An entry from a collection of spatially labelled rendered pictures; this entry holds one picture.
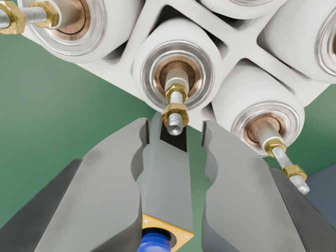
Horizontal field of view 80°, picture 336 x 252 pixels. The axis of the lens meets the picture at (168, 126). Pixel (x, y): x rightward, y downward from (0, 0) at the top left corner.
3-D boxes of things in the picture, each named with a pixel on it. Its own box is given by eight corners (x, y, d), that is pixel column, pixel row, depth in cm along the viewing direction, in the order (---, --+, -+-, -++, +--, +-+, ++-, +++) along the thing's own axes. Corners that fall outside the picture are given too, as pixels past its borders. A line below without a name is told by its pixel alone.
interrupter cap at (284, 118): (216, 131, 24) (217, 134, 24) (270, 85, 21) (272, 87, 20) (257, 163, 26) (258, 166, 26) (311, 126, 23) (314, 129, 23)
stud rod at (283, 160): (261, 137, 22) (293, 192, 16) (269, 131, 22) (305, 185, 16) (267, 142, 23) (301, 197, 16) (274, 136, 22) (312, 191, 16)
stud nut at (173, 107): (174, 129, 15) (174, 135, 14) (157, 114, 15) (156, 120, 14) (194, 112, 14) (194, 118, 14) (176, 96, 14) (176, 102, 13)
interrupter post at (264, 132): (247, 129, 24) (256, 146, 21) (265, 116, 23) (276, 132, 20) (260, 140, 25) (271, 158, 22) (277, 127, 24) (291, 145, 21)
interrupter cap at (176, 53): (129, 52, 20) (128, 54, 19) (205, 27, 18) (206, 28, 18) (155, 117, 24) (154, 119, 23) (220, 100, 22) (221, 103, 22)
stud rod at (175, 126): (177, 93, 19) (175, 139, 13) (169, 86, 19) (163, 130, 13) (184, 86, 19) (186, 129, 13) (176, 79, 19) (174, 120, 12)
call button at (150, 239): (177, 233, 25) (177, 251, 23) (161, 247, 27) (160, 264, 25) (149, 222, 24) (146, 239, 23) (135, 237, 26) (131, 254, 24)
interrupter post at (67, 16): (56, -10, 18) (33, -12, 15) (83, 6, 18) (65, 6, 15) (51, 18, 19) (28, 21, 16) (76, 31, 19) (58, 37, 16)
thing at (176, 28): (144, 26, 35) (115, 46, 19) (199, 6, 33) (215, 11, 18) (161, 78, 40) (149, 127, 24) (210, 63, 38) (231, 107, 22)
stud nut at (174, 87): (175, 106, 18) (175, 110, 18) (161, 94, 18) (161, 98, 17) (191, 91, 17) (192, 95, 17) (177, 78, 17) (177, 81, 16)
